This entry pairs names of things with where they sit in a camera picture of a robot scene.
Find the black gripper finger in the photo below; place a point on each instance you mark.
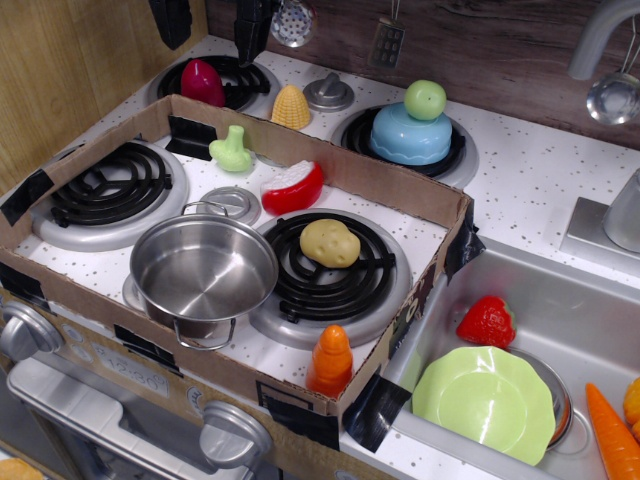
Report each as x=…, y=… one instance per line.
x=173, y=20
x=251, y=29

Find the green toy broccoli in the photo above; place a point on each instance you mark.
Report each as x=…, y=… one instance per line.
x=230, y=153

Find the stainless steel pot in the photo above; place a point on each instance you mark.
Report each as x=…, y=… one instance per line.
x=197, y=274

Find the hanging metal skimmer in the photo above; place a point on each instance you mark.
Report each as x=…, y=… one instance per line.
x=294, y=23

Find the dark red toy eggplant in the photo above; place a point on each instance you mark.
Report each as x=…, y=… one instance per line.
x=201, y=82

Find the yellow toy corn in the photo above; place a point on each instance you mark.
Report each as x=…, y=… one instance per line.
x=291, y=109

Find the silver back stove knob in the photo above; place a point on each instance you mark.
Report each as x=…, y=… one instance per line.
x=329, y=94

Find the silver stove knob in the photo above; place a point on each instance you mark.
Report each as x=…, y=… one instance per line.
x=329, y=94
x=234, y=202

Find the hanging metal spatula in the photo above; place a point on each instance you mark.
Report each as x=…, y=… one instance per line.
x=388, y=39

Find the red white toy cheese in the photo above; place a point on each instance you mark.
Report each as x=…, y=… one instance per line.
x=295, y=188

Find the front left black burner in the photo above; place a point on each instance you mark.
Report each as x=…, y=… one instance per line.
x=109, y=205

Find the silver centre stove knob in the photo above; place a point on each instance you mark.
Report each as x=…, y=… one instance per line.
x=234, y=202

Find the light blue toy bowl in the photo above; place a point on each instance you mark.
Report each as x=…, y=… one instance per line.
x=398, y=137

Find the green toy apple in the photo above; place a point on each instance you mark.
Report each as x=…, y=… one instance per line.
x=425, y=100

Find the yellow toy potato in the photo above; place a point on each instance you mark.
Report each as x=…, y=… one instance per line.
x=330, y=243

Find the back right black burner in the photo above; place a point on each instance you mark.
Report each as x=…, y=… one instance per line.
x=457, y=169

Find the front right black burner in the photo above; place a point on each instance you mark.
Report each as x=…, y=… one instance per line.
x=309, y=297

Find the brown cardboard fence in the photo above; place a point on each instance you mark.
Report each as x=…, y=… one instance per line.
x=369, y=404

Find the silver left oven knob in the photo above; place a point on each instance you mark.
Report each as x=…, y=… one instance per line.
x=27, y=333

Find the silver oven knob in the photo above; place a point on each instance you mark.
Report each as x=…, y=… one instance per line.
x=27, y=333
x=231, y=438

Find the orange toy carrot bottle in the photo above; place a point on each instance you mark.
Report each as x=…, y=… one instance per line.
x=331, y=366

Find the hanging metal ladle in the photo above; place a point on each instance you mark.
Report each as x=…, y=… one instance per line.
x=614, y=98

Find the red toy strawberry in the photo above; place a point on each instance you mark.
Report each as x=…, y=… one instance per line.
x=489, y=322

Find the grey toy faucet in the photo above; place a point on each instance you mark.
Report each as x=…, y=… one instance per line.
x=605, y=234

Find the silver right oven knob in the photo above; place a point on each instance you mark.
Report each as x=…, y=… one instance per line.
x=231, y=438

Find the light green toy plate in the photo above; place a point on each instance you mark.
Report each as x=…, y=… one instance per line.
x=490, y=396

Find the silver sink basin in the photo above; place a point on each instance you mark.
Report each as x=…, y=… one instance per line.
x=585, y=327

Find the orange toy at corner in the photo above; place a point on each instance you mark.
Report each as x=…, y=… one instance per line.
x=17, y=469

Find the metal bowl under plate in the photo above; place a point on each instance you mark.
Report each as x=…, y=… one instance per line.
x=561, y=399

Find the orange toy pepper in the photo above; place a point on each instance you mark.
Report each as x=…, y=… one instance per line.
x=631, y=407

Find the orange toy carrot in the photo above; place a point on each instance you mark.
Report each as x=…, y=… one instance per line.
x=618, y=448

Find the silver oven door handle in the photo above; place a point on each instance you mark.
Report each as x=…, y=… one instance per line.
x=97, y=418

